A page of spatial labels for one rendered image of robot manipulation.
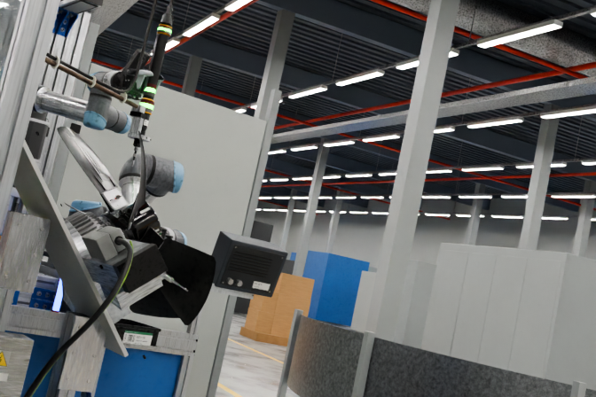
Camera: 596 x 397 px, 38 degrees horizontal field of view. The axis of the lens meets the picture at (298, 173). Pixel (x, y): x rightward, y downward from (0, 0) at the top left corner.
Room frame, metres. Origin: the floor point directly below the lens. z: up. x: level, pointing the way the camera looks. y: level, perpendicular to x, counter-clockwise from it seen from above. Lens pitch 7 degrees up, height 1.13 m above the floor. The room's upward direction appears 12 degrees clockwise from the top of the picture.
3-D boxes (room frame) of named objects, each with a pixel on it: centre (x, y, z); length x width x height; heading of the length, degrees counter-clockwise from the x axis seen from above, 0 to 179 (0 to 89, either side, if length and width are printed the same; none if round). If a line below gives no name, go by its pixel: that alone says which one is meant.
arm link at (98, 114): (2.83, 0.69, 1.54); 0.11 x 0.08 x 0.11; 160
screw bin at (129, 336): (2.87, 0.47, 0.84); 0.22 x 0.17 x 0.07; 138
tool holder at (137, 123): (2.60, 0.51, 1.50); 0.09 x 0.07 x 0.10; 159
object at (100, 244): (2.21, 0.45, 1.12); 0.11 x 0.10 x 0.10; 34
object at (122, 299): (2.29, 0.37, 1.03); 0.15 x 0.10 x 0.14; 124
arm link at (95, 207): (3.43, 0.79, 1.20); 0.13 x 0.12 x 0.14; 122
